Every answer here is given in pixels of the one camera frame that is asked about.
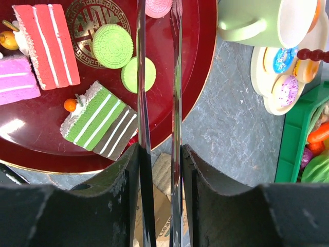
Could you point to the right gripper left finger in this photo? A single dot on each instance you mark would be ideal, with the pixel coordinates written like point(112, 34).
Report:
point(98, 212)

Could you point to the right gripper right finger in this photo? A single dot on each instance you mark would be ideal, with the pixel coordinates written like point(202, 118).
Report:
point(224, 212)

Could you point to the metal serving tongs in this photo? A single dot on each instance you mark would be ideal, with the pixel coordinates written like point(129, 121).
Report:
point(146, 181)

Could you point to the purple sprinkled donut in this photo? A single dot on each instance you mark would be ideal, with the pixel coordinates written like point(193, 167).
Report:
point(285, 91)

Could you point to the green sandwich cookie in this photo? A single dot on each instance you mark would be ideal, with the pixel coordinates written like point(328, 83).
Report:
point(129, 75)
point(112, 46)

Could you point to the orange glazed donut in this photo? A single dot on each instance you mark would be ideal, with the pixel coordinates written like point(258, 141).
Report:
point(306, 70)
point(316, 16)

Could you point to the blue white orange donut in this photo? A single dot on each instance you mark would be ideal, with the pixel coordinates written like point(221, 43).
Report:
point(278, 60)

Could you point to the red layered cake slice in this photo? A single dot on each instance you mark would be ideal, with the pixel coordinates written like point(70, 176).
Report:
point(49, 45)

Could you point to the pink sandwich cookie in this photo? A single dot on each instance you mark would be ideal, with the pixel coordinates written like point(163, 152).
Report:
point(157, 8)

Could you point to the toy bok choy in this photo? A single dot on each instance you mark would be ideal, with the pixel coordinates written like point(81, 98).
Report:
point(317, 170)

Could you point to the wooden block with label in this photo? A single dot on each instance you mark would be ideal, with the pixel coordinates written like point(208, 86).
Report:
point(162, 194)

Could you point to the toy purple eggplant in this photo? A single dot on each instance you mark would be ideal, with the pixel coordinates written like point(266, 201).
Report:
point(306, 158)

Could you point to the brown layered cake slice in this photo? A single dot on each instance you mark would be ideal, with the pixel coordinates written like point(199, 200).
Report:
point(118, 135)

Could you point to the green plastic vegetable crate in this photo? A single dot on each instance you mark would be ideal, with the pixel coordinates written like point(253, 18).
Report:
point(294, 136)

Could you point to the toy carrot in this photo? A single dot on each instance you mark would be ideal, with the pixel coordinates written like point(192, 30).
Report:
point(319, 135)

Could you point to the green layered cake slice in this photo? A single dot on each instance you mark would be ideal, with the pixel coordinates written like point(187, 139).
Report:
point(86, 126)

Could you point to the cream three-tier dessert stand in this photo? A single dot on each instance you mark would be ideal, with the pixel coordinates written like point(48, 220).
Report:
point(279, 76)

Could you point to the pink layered cake slice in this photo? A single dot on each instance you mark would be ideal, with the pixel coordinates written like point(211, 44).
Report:
point(18, 82)

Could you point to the light green mug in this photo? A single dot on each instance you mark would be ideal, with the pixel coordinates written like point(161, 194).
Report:
point(282, 24)

